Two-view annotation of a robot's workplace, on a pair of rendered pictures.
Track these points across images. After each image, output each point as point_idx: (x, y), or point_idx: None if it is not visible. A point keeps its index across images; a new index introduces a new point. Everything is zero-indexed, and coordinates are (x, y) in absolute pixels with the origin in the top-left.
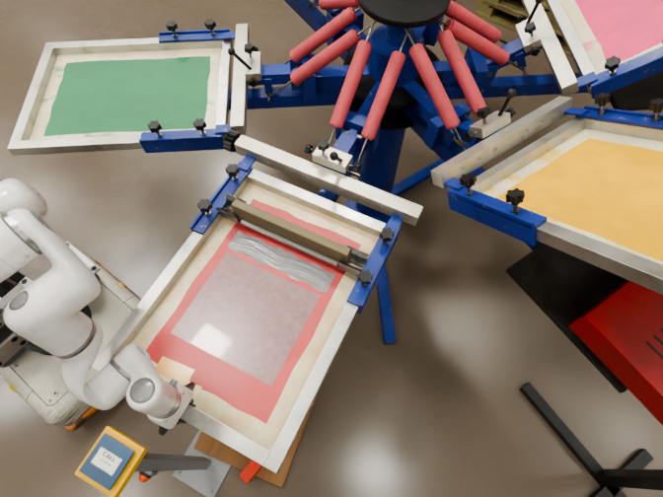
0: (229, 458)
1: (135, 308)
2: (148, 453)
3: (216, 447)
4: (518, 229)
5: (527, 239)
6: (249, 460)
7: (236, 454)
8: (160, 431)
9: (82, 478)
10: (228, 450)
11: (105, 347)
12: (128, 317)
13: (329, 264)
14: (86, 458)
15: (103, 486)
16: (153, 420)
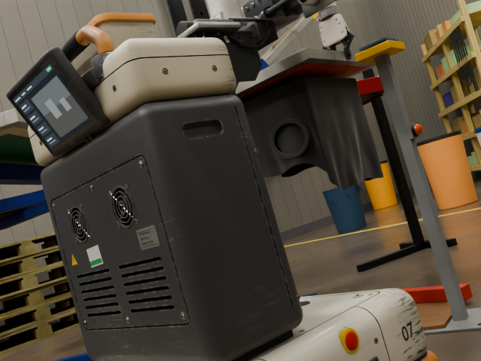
0: (448, 309)
1: (263, 69)
2: (394, 124)
3: (438, 316)
4: (261, 66)
5: (266, 66)
6: (447, 303)
7: (442, 308)
8: (351, 33)
9: (391, 40)
10: (439, 311)
11: (292, 54)
12: (270, 66)
13: None
14: (377, 44)
15: (394, 39)
16: (341, 15)
